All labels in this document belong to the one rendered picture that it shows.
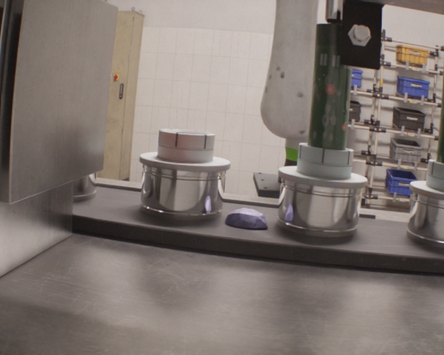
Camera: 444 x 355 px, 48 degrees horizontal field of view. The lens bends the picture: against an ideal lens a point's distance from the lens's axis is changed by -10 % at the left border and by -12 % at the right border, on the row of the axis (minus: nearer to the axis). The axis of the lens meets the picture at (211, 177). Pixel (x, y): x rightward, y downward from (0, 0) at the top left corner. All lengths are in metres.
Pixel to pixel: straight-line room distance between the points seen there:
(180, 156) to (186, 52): 5.60
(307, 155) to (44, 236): 0.20
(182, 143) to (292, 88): 0.77
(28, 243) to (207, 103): 5.63
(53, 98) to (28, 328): 0.14
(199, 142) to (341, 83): 0.12
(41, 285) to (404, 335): 0.20
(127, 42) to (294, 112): 4.72
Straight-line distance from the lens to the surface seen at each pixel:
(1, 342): 0.24
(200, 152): 0.42
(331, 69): 0.41
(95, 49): 0.38
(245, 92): 5.88
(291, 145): 1.34
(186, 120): 5.99
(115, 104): 5.81
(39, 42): 0.30
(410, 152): 5.38
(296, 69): 1.18
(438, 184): 0.43
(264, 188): 1.27
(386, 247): 0.40
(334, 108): 0.41
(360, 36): 0.37
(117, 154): 5.83
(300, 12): 1.20
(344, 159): 0.41
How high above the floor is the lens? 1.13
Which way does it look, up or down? 9 degrees down
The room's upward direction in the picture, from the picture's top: 5 degrees clockwise
